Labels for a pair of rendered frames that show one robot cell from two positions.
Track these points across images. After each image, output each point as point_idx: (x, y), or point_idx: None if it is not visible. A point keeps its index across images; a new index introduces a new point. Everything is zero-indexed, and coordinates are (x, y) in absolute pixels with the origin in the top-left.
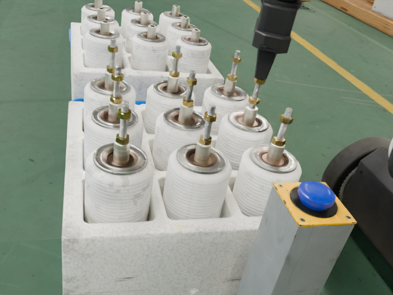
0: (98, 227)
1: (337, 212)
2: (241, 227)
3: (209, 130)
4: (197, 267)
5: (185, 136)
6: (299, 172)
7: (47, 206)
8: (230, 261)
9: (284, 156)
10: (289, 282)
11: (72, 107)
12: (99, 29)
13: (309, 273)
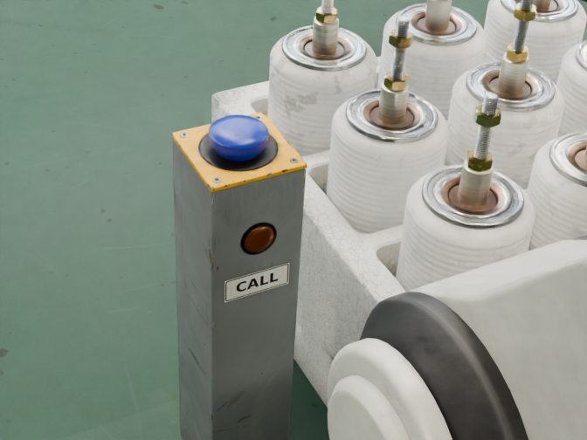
0: (246, 113)
1: (223, 169)
2: (337, 246)
3: (393, 62)
4: (299, 276)
5: (459, 99)
6: (463, 237)
7: None
8: (327, 307)
9: (494, 209)
10: (182, 248)
11: None
12: None
13: (193, 251)
